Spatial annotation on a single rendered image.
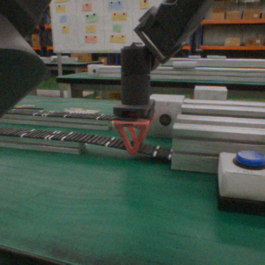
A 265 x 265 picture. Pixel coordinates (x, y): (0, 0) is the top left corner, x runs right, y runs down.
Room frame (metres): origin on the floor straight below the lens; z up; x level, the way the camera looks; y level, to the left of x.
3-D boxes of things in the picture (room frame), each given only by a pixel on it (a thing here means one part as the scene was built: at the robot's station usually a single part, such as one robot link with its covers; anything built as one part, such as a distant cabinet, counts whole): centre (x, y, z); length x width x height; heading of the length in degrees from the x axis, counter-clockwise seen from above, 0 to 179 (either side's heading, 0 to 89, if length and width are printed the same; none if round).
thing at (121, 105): (0.54, -0.01, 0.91); 0.10 x 0.07 x 0.07; 167
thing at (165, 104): (0.70, -0.08, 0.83); 0.12 x 0.09 x 0.10; 166
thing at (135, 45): (0.54, -0.01, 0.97); 0.07 x 0.06 x 0.07; 163
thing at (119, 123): (0.52, 0.00, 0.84); 0.07 x 0.07 x 0.09; 77
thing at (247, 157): (0.36, -0.17, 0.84); 0.04 x 0.04 x 0.02
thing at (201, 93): (0.89, -0.25, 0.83); 0.11 x 0.10 x 0.10; 165
